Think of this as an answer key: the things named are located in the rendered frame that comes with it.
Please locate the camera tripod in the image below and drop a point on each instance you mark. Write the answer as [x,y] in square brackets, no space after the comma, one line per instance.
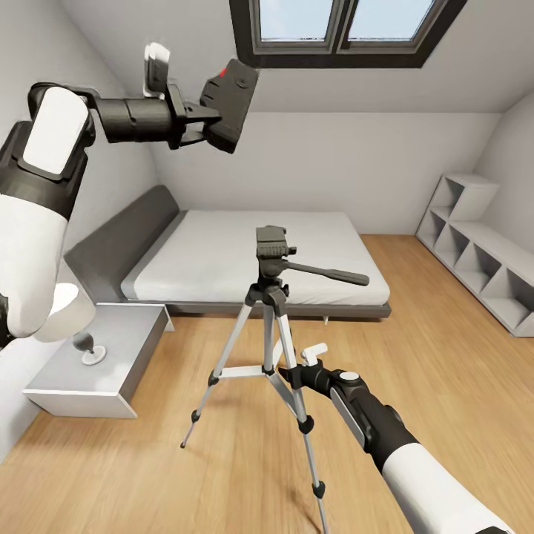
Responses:
[271,247]

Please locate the bed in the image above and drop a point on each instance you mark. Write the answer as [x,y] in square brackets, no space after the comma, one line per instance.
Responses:
[204,261]

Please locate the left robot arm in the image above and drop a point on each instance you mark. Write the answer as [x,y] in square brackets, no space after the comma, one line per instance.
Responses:
[42,167]

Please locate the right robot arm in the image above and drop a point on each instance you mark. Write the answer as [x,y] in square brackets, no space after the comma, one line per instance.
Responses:
[431,499]

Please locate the digital camera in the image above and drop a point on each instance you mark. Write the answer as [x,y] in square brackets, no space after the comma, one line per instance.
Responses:
[230,94]

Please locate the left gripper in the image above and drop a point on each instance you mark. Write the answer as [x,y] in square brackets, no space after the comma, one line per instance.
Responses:
[164,120]

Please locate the bookcase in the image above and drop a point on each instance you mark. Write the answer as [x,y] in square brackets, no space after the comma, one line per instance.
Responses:
[451,230]

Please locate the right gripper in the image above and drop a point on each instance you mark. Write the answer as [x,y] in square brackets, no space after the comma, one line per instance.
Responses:
[301,375]

